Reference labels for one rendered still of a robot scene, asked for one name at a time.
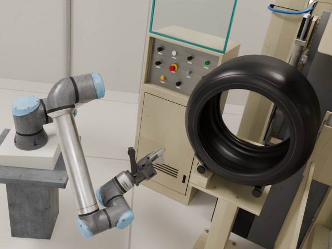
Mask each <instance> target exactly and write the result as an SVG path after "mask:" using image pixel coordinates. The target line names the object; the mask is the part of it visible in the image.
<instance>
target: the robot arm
mask: <svg viewBox="0 0 332 249"><path fill-rule="evenodd" d="M104 96H105V86H104V82H103V79H102V77H101V75H100V74H99V73H89V74H83V75H77V76H71V77H65V78H62V79H60V80H59V81H58V82H57V83H56V84H55V85H54V86H53V87H52V89H51V90H50V92H49V94H48V96H47V98H42V99H39V98H38V97H36V96H33V95H26V96H23V97H19V98H17V99H16V100H14V101H13V103H12V114H13V120H14V125H15V130H16V133H15V137H14V145H15V147H16V148H18V149H20V150H24V151H31V150H36V149H39V148H41V147H43V146H45V145H46V144H47V142H48V135H47V133H46V132H45V130H44V128H43V125H45V124H50V123H54V126H55V130H56V134H57V137H58V141H59V145H60V148H61V152H62V156H63V159H64V163H65V167H66V170H67V174H68V178H69V181H70V184H71V188H72V192H73V195H74V199H75V203H76V206H77V210H78V216H79V218H77V219H76V224H77V227H78V230H79V232H80V234H81V235H82V236H83V237H84V238H89V237H93V236H94V235H97V234H99V233H101V232H104V231H106V230H108V229H112V228H114V227H116V228H118V229H123V228H125V227H127V226H128V225H129V224H130V223H131V222H132V221H133V220H134V214H133V212H132V209H131V208H130V207H129V205H128V203H127V201H126V200H125V198H124V196H123V194H125V193H126V192H127V191H129V190H130V189H131V188H133V187H134V184H135V185H136V186H139V183H141V182H142V181H143V180H145V179H147V180H149V179H151V178H152V177H153V176H155V175H156V174H157V172H156V170H155V169H154V167H153V165H154V164H156V163H160V164H163V163H164V162H165V161H164V158H163V155H162V153H163V152H164V151H165V150H166V148H160V149H158V150H155V151H153V152H151V153H149V154H148V155H146V156H145V157H143V158H142V159H141V160H139V161H138V163H136V160H135V153H136V152H135V150H134V148H133V147H128V152H127V153H128V155H129V161H130V169H131V173H130V172H129V170H127V171H124V170H123V171H122V172H120V173H119V174H118V175H116V176H115V177H114V178H112V179H111V180H109V181H108V182H107V183H105V184H104V185H102V186H101V187H100V188H98V189H97V190H96V196H97V199H98V200H99V202H100V204H101V205H102V206H103V207H105V208H104V209H101V210H100V209H99V206H98V204H97V200H96V197H95V193H94V189H93V185H92V182H91V178H90V175H89V171H88V167H87V164H86V160H85V156H84V153H83V148H82V144H81V141H80V137H79V133H78V129H77V126H76V122H75V118H74V117H75V116H76V115H77V108H78V107H80V106H82V105H84V104H85V103H88V102H90V101H92V100H95V99H100V98H103V97H104ZM152 164H153V165H152Z"/></svg>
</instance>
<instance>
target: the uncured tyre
mask: <svg viewBox="0 0 332 249"><path fill-rule="evenodd" d="M231 89H245V90H250V91H254V92H256V93H259V94H261V95H263V96H265V97H266V98H268V99H269V100H271V101H272V102H273V103H274V104H275V105H276V106H277V107H278V108H279V109H280V110H281V112H282V113H283V115H284V116H285V118H286V120H287V123H288V126H289V129H290V137H288V138H287V139H286V140H284V141H282V142H280V143H277V144H274V145H269V146H258V145H253V144H249V143H246V142H244V141H242V140H241V139H239V138H238V137H236V136H235V135H234V134H233V133H232V132H231V131H230V130H229V129H228V127H227V126H226V124H225V123H224V121H223V118H222V115H221V111H220V99H221V95H222V93H223V91H226V90H231ZM320 121H321V111H320V104H319V100H318V97H317V95H316V92H315V90H314V89H313V87H312V85H311V84H310V82H309V81H308V80H307V78H306V77H305V76H304V75H303V74H302V73H301V72H300V71H299V70H297V69H296V68H295V67H293V66H292V65H290V64H289V63H287V62H285V61H283V60H280V59H278V58H275V57H271V56H267V55H258V54H251V55H243V56H239V57H235V58H233V59H230V60H228V61H226V62H224V63H223V64H221V65H220V66H218V67H217V68H215V69H214V70H213V71H211V72H210V73H208V74H207V75H206V76H204V77H203V78H202V79H201V80H200V81H199V82H198V84H197V85H196V86H195V88H194V89H193V91H192V93H191V95H190V97H189V100H188V103H187V106H186V111H185V128H186V133H187V137H188V140H189V142H190V145H191V147H192V149H193V150H194V152H195V154H196V155H197V156H198V158H199V159H200V160H201V161H202V162H203V164H204V165H205V166H207V167H208V168H209V169H210V170H211V171H213V172H214V173H215V174H217V175H219V176H220V177H222V178H224V179H226V180H228V181H231V182H233V183H237V184H240V185H245V186H254V187H259V186H269V185H273V184H277V183H279V182H282V181H284V180H286V179H288V178H290V177H291V176H293V175H294V174H295V173H296V172H298V171H299V170H300V169H301V168H302V167H303V166H304V165H305V164H306V162H307V161H308V159H309V158H310V156H311V154H312V152H313V150H314V147H315V143H316V139H317V135H318V131H319V127H320Z"/></svg>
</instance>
